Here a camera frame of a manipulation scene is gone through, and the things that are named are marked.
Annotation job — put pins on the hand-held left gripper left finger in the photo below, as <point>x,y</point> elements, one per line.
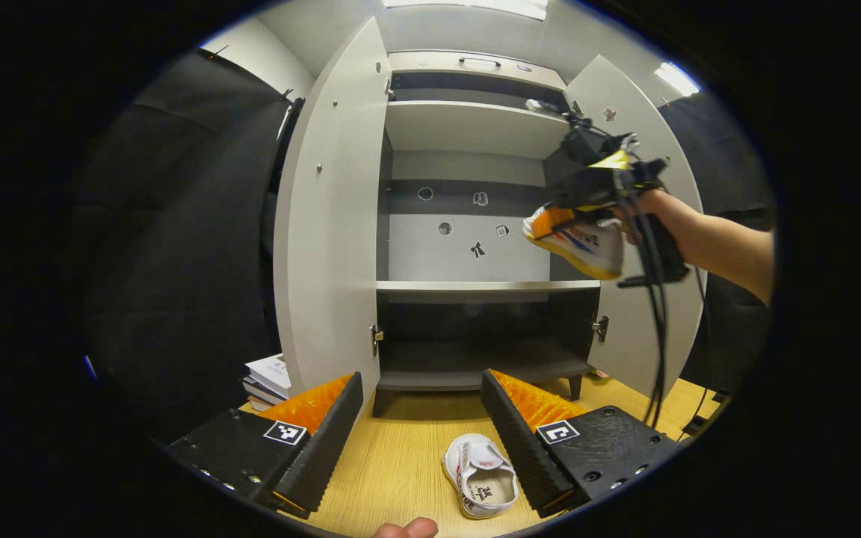
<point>326,441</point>

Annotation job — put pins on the grey shoe cabinet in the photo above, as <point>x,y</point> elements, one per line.
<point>468,254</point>

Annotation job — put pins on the white shoe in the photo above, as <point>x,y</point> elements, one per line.
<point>595,250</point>
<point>479,478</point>

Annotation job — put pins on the grey cabinet door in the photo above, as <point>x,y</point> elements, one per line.
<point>625,336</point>
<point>333,224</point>

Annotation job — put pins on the brown cover book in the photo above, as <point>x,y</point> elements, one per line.
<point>262,405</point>

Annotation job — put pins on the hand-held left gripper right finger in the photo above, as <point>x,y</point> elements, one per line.
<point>524,441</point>

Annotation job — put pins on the dark cover book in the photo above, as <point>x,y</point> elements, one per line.
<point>258,390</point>

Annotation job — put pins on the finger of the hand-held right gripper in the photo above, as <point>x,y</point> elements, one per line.
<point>554,222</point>

